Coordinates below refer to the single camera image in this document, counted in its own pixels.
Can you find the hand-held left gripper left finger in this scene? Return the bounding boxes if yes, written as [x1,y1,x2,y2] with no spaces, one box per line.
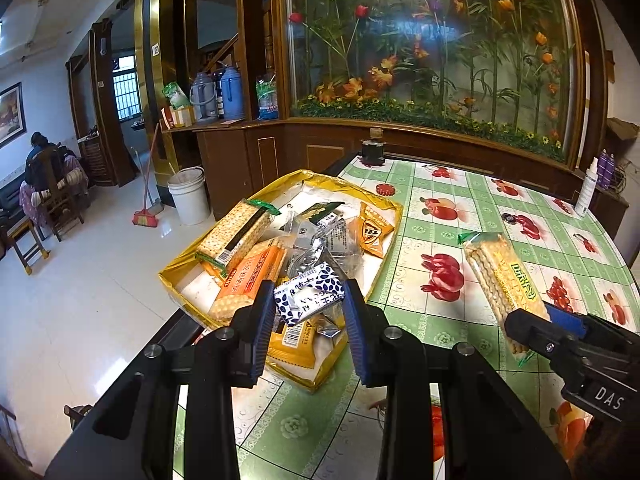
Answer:
[45,285,277,480]

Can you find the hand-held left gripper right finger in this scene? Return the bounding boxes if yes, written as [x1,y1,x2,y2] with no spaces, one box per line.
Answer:
[341,277,573,480]

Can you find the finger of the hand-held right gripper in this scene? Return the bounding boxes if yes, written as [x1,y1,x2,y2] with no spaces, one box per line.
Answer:
[504,308,576,363]
[545,302,588,336]

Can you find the orange cracker packet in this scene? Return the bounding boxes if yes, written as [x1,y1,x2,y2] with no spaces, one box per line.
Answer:
[207,240,291,326]

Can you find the blue white patterned snack packet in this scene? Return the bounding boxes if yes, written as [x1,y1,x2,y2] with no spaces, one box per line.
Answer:
[274,261,347,328]

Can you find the yellow green wafer packet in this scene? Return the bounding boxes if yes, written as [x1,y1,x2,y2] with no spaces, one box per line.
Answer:
[457,231,551,367]

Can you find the soda cracker packet green ends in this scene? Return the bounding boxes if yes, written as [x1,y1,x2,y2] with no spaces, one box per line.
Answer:
[195,199,282,281]

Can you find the yellow cardboard tray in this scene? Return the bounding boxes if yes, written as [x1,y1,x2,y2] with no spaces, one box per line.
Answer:
[158,170,405,393]

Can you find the person's right forearm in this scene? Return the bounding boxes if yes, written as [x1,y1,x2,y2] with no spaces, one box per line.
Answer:
[570,410,640,480]

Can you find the clear bag of dark snacks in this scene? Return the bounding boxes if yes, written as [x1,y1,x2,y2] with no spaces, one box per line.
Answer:
[300,210,366,281]

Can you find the small foil candy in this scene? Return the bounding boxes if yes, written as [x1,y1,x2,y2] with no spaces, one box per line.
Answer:
[312,317,343,341]

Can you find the orange packet with barcode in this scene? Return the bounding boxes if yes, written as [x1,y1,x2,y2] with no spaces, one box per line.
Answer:
[267,320,326,368]

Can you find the orange packet with dark emblem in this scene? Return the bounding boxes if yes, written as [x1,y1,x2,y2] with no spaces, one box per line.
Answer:
[356,202,397,259]

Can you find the dark green snack packet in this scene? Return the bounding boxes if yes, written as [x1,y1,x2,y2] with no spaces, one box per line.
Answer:
[300,201,347,226]

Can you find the white spray bottle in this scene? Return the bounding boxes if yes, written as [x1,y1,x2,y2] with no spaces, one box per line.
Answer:
[574,157,599,217]

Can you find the purple bottles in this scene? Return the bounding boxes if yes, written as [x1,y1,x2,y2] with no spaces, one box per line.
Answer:
[597,150,617,191]

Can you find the white plastic bucket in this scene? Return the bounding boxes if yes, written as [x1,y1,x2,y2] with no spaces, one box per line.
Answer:
[167,166,211,226]

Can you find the red broom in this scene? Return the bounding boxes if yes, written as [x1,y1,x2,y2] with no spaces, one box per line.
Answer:
[131,122,163,228]

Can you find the wooden cabinet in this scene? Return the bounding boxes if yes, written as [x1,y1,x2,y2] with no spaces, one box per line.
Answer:
[160,115,631,241]

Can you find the dark glass jar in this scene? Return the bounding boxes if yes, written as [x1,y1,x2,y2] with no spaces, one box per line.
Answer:
[361,127,386,167]

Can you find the cardboard box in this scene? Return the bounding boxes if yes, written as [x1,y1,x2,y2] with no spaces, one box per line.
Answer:
[606,117,640,141]

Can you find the wooden stool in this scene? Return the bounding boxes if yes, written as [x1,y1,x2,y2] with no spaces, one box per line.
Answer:
[64,404,93,431]

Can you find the red white box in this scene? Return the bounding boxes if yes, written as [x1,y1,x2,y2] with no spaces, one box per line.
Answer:
[161,106,197,130]

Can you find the clear water bottle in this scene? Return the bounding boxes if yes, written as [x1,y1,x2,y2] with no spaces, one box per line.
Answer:
[256,74,279,121]

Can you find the blue thermos flask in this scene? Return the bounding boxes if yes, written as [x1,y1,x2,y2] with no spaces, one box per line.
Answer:
[220,66,245,120]

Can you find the grey thermos flask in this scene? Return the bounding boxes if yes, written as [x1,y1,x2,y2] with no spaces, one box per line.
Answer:
[190,71,218,122]

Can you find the small wooden chair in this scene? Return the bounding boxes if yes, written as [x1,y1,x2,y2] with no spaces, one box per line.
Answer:
[0,220,51,276]

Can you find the green white bag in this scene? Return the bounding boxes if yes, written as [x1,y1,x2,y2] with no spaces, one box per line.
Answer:
[161,81,192,109]

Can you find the barred window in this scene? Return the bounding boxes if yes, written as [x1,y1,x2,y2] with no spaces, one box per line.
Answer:
[112,55,138,122]

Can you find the glass case with artificial flowers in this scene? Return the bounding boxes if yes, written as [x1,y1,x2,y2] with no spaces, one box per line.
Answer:
[280,0,586,163]

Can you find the framed wall picture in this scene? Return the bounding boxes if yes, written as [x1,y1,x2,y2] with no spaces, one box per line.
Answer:
[0,81,26,150]

